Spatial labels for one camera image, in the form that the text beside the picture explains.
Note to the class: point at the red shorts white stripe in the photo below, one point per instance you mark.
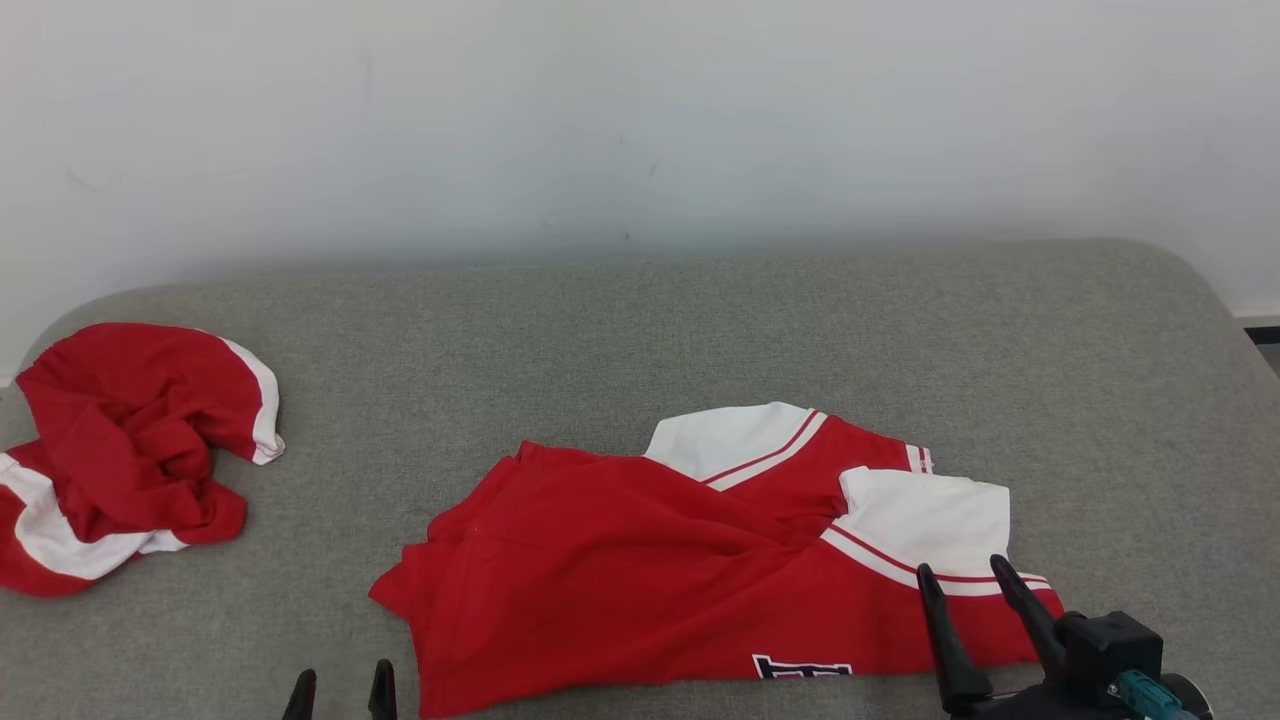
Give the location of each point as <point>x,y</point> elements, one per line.
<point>120,440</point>

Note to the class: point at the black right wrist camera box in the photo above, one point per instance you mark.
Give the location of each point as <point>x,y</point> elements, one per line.
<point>1105,645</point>

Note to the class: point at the red basketball jersey white sleeves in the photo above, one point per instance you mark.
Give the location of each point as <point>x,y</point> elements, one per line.
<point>620,580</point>

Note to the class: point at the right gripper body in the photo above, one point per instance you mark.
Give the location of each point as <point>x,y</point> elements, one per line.
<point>1030,705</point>

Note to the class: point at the dark wall baseboard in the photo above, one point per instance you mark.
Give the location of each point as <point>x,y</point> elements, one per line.
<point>1262,332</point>

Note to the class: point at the grey fabric sofa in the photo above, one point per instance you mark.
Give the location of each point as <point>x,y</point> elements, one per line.
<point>700,330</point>

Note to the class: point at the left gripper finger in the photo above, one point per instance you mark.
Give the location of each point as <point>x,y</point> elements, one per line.
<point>383,695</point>
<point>300,700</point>

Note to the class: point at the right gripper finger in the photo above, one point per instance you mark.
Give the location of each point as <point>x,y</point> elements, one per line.
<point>1030,615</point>
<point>952,650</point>

